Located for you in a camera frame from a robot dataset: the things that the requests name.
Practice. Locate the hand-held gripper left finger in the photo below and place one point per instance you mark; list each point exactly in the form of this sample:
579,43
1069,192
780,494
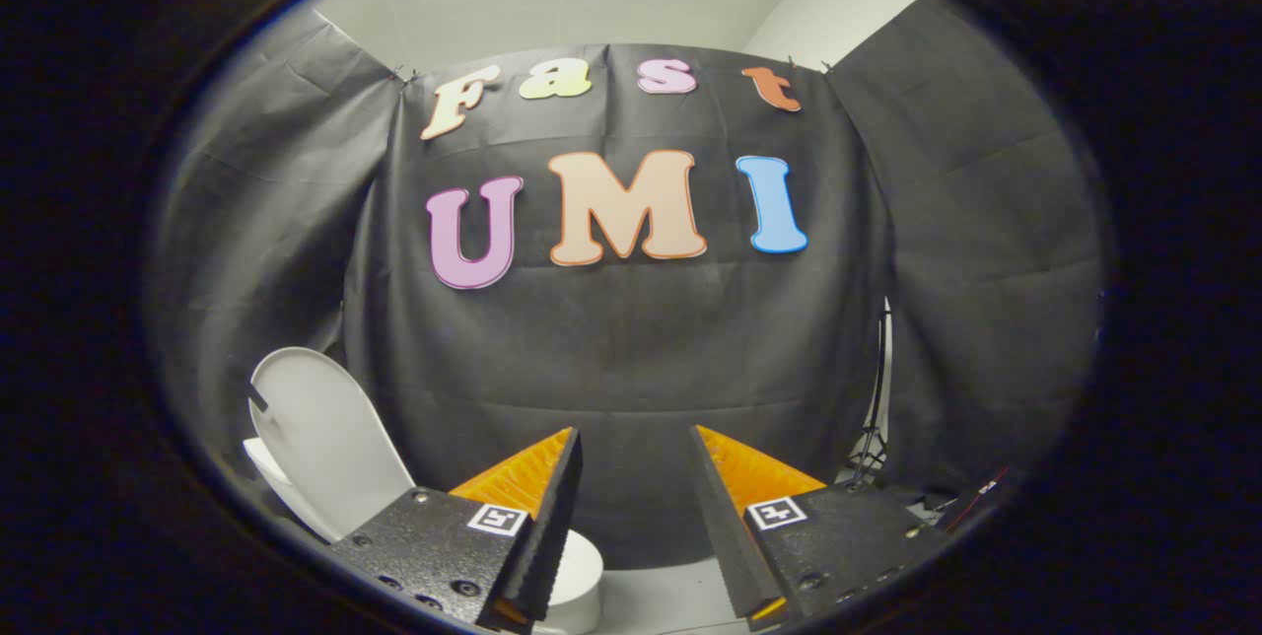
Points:
552,527

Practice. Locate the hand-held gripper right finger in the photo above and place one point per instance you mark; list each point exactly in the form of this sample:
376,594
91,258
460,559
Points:
725,536

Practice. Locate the white toilet lid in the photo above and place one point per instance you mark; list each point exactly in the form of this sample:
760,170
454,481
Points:
330,438

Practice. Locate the white toilet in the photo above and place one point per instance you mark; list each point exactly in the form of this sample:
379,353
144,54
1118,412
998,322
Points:
582,571

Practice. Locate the black tripod stand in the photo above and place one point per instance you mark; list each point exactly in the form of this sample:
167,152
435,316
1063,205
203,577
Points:
873,418

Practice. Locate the black backdrop cloth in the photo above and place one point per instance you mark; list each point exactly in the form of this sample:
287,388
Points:
641,349

